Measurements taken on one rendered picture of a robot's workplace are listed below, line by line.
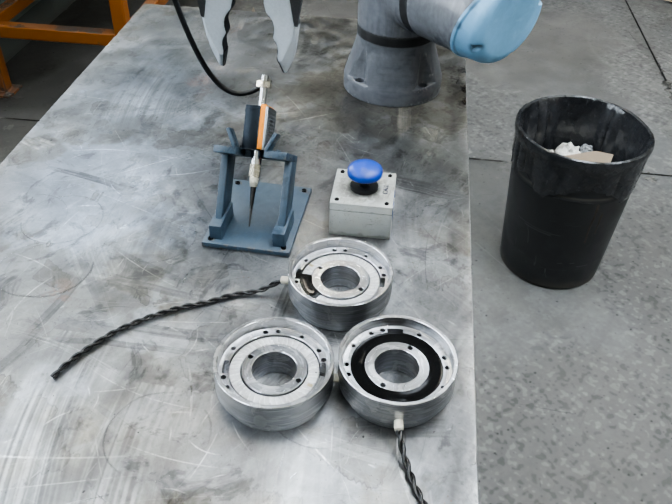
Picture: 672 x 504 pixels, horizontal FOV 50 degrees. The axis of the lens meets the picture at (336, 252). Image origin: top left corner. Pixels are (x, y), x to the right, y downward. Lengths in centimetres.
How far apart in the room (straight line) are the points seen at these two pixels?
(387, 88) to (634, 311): 117
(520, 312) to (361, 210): 119
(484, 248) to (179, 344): 151
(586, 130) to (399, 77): 108
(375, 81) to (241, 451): 62
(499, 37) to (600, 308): 119
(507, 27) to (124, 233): 53
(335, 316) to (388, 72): 48
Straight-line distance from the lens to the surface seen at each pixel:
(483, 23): 92
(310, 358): 65
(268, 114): 78
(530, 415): 172
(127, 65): 123
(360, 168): 80
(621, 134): 203
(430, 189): 91
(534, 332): 190
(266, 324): 67
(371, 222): 81
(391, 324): 67
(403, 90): 107
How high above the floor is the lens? 131
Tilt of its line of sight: 40 degrees down
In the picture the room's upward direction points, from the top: 2 degrees clockwise
